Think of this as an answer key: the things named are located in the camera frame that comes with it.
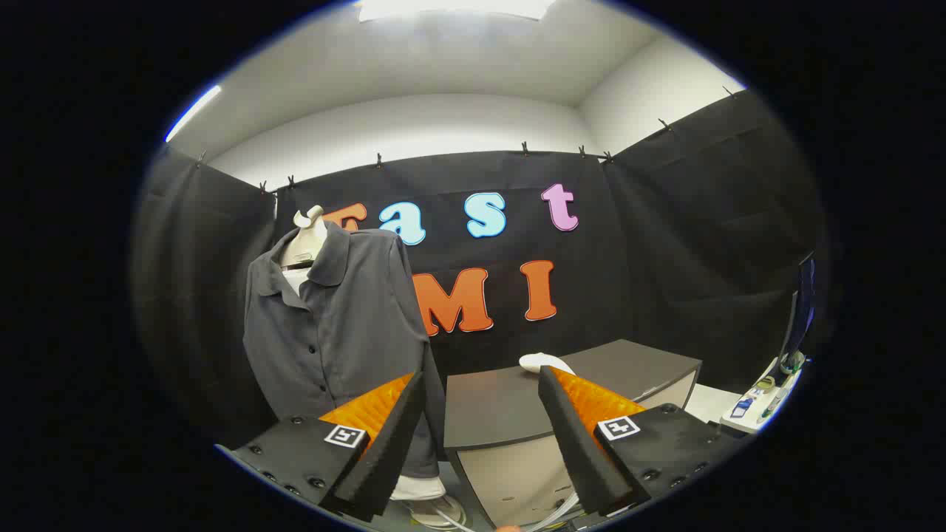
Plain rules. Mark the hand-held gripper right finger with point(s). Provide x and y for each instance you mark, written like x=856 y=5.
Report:
x=576 y=443

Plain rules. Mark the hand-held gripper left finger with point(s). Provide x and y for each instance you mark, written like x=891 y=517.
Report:
x=392 y=451

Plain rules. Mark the grey button shirt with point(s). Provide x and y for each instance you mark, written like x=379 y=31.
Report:
x=347 y=325

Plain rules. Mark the round mannequin base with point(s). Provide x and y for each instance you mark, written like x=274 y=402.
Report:
x=436 y=513

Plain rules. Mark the grey cabinet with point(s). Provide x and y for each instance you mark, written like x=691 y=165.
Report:
x=502 y=406

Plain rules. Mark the white mannequin torso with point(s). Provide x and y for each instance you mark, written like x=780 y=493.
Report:
x=310 y=236

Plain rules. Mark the computer monitor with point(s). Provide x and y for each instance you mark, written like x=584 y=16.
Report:
x=804 y=310

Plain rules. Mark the ceiling light panel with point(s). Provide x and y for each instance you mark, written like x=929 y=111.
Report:
x=451 y=7

